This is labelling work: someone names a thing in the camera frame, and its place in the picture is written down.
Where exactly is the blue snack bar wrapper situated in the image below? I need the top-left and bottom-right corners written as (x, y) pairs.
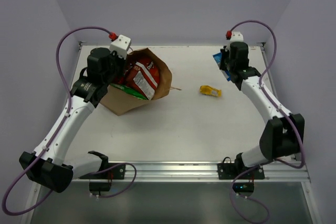
top-left (213, 52), bottom-right (231, 81)

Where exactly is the brown paper bag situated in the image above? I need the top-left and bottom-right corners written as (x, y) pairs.
top-left (100, 48), bottom-right (174, 116)

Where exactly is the red Doritos chip bag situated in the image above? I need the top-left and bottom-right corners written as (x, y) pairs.
top-left (125, 57), bottom-right (160, 100)

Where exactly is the yellow M&M's candy packet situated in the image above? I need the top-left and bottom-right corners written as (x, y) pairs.
top-left (199, 86), bottom-right (222, 97)

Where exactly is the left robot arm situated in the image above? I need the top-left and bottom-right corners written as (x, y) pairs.
top-left (19, 46), bottom-right (127, 193)

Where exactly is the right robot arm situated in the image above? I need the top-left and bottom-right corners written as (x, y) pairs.
top-left (219, 42), bottom-right (305, 178)

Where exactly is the red patterned snack bag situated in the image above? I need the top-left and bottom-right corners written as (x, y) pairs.
top-left (116, 62), bottom-right (134, 84)

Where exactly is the green snack bag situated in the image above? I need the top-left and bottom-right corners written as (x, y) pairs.
top-left (110, 83), bottom-right (148, 100)

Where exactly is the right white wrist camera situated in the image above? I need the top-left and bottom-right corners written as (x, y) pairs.
top-left (226, 30), bottom-right (244, 43)

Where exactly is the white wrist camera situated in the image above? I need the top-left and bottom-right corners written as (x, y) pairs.
top-left (109, 33), bottom-right (131, 60)
top-left (226, 30), bottom-right (244, 43)

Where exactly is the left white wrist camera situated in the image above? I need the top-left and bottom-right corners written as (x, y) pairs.
top-left (109, 33), bottom-right (131, 60)

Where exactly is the aluminium front rail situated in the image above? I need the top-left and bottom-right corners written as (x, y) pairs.
top-left (33, 161), bottom-right (310, 183)

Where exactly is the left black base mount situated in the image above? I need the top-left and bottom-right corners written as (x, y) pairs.
top-left (78, 162), bottom-right (133, 199)

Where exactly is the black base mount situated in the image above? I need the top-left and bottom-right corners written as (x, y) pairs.
top-left (78, 162), bottom-right (133, 199)
top-left (217, 156), bottom-right (265, 197)

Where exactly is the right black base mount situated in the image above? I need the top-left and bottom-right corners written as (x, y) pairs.
top-left (217, 156), bottom-right (265, 197)

